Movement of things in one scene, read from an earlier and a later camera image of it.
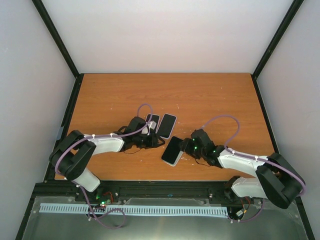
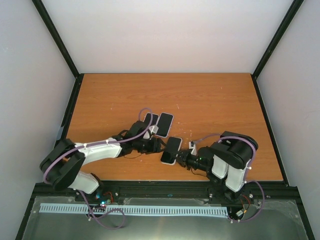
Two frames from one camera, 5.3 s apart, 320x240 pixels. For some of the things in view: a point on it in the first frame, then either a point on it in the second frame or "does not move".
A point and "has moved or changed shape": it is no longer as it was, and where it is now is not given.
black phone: (166, 125) has moved or changed shape
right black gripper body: (194, 151) → (191, 162)
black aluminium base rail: (209, 191) does not move
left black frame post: (55, 31) does not move
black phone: (154, 118) does not move
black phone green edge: (172, 150) does not move
